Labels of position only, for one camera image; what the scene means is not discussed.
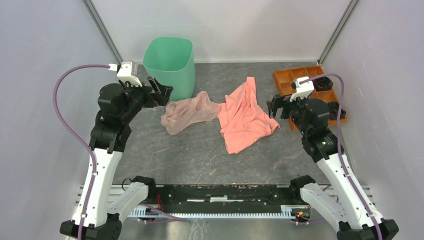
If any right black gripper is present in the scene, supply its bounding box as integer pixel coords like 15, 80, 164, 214
266, 91, 311, 136

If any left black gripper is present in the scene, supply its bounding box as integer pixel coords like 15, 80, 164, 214
119, 75, 173, 123

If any translucent pink plastic trash bag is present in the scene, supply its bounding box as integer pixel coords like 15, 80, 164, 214
160, 91, 220, 135

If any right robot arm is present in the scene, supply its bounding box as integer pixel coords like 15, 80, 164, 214
266, 95, 399, 240

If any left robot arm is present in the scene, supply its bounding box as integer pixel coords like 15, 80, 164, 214
59, 76, 173, 240

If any green plastic trash bin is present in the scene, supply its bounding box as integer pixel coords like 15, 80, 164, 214
142, 36, 196, 102

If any orange compartment tray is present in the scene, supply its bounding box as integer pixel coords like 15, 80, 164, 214
272, 65, 339, 127

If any salmon pink cloth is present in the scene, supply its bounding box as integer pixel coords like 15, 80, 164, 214
218, 76, 280, 154

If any black bag roll top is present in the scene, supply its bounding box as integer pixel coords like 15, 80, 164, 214
313, 76, 334, 92

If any black bag roll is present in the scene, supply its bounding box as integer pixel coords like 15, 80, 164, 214
313, 76, 334, 92
327, 101, 347, 121

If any black bag roll right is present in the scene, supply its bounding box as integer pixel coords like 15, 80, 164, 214
327, 101, 347, 121

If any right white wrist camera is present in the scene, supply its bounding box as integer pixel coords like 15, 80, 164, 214
289, 76, 315, 102

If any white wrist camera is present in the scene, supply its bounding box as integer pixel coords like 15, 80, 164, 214
117, 60, 143, 88
289, 76, 315, 102

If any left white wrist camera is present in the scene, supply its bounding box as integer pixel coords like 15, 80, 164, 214
117, 60, 143, 88

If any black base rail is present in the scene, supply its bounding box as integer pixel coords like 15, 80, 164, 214
132, 183, 324, 223

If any left corner aluminium post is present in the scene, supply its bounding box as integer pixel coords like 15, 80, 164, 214
82, 0, 123, 63

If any corner aluminium post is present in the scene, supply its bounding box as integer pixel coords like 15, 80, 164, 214
317, 0, 360, 65
82, 0, 123, 63

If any right corner aluminium post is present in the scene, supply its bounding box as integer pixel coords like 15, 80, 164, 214
317, 0, 360, 65

